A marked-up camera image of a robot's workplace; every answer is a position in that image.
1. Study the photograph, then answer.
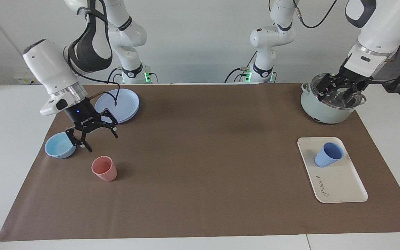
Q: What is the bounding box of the pink plastic cup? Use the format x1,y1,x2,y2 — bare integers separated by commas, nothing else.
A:
91,156,118,182

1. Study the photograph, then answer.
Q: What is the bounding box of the pale blue round plate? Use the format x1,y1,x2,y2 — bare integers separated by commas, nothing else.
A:
94,88,140,125

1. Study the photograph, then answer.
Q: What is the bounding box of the brown paper table mat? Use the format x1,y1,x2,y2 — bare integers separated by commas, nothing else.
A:
0,83,400,242

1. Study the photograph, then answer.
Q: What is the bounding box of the glass pot lid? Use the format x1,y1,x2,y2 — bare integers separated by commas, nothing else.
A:
309,73,363,110

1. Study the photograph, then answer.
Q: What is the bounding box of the pale green electric pot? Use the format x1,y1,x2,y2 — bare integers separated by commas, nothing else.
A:
300,73,367,125

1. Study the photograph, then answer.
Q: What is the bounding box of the white power strip box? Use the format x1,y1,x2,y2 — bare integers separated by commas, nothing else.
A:
13,67,44,85

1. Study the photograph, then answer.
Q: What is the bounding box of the cream rabbit print tray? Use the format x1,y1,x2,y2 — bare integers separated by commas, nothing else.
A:
297,136,368,204

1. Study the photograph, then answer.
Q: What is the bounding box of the light blue small bowl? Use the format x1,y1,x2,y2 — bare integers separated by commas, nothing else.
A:
44,132,77,159

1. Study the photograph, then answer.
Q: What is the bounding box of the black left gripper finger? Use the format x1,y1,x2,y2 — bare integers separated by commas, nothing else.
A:
316,75,341,102
345,83,369,105

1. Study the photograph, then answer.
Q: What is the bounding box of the black base cable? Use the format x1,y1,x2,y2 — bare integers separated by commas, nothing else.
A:
225,51,257,83
107,67,159,85

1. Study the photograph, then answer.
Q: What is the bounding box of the blue plastic cup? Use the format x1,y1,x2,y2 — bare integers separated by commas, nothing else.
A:
314,142,345,168

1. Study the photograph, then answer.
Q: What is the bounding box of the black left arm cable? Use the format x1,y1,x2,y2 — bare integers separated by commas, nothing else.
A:
269,0,338,29

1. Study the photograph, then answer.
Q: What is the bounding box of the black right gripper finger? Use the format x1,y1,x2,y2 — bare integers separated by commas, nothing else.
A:
65,127,93,153
95,109,119,138

